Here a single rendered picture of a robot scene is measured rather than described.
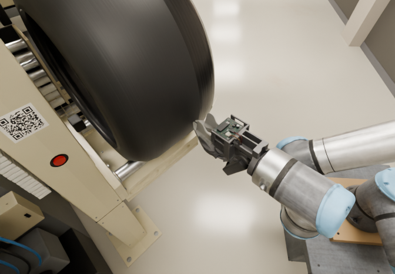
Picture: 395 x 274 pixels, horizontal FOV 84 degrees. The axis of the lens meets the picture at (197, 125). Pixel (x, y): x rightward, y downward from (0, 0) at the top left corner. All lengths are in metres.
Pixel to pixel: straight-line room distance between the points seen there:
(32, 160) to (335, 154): 0.72
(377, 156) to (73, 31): 0.63
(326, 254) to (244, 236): 0.66
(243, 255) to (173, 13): 1.44
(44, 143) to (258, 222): 1.39
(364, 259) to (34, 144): 1.18
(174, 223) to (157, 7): 1.40
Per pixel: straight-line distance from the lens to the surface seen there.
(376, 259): 1.21
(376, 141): 0.58
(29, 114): 0.59
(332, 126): 2.38
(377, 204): 1.00
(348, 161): 0.58
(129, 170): 0.78
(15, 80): 0.55
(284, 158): 0.46
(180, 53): 0.48
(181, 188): 1.72
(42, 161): 0.69
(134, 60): 0.43
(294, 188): 0.44
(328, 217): 0.44
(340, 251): 1.14
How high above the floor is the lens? 1.58
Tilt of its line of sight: 51 degrees down
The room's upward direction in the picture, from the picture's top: straight up
